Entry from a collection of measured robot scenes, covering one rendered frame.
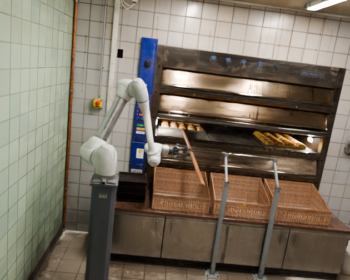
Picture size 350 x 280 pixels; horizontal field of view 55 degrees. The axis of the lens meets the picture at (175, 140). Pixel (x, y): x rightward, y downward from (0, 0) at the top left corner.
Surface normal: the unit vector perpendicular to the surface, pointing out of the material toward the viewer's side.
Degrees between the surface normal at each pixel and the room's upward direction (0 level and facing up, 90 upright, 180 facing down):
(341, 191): 90
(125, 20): 90
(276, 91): 69
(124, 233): 90
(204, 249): 91
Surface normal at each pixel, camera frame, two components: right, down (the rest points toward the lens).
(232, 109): 0.07, -0.12
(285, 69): 0.04, 0.22
